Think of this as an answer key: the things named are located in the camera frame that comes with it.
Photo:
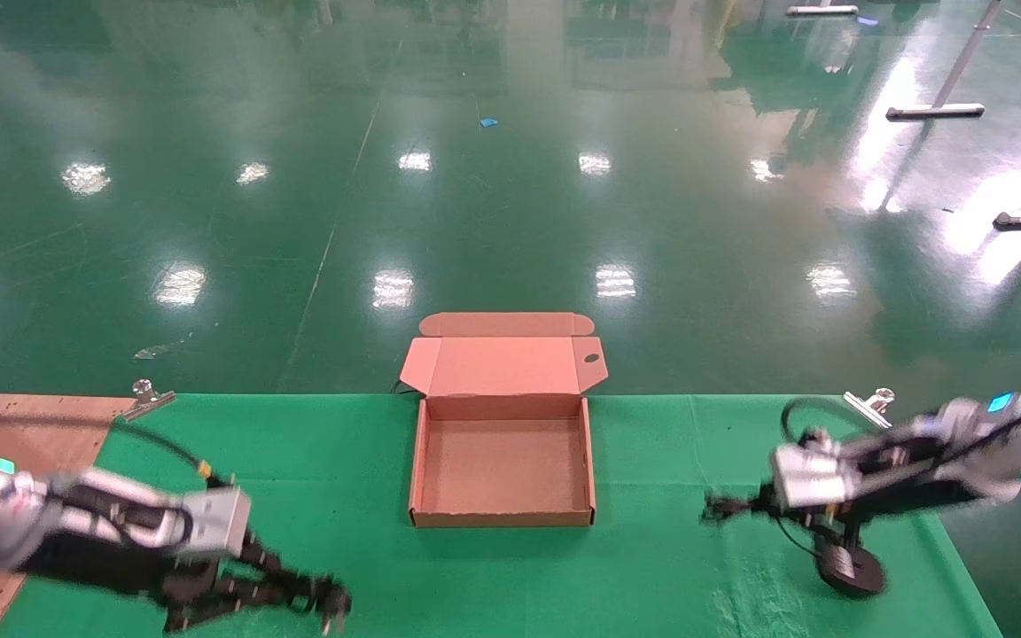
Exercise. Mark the open brown cardboard box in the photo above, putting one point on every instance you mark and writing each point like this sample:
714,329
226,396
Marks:
502,470

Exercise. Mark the silver binder clip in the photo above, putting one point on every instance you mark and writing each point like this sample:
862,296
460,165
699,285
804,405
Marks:
869,408
147,400

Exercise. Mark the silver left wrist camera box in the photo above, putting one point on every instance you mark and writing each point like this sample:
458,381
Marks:
218,521

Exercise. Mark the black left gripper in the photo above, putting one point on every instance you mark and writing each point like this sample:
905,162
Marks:
200,576

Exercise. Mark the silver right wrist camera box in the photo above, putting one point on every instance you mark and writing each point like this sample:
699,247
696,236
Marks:
812,477

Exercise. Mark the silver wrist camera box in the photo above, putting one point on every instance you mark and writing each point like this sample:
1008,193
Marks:
812,477
218,521

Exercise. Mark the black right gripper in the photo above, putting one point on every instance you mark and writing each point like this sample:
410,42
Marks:
883,507

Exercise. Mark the green table cloth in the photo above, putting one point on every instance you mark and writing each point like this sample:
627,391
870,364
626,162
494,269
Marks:
475,576

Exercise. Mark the clear plastic floor scrap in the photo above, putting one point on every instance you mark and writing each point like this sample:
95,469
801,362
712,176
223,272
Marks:
156,351

